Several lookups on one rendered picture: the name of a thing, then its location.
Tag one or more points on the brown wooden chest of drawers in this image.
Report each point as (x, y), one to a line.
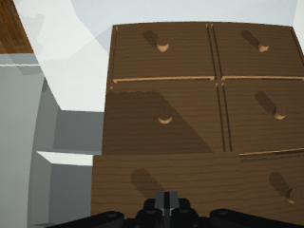
(219, 83)

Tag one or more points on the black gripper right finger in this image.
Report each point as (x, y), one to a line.
(181, 215)

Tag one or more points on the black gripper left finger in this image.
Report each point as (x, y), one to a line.
(153, 216)

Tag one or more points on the brown wooden drawer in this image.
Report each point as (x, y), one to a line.
(269, 189)
(264, 119)
(243, 55)
(164, 119)
(210, 181)
(162, 53)

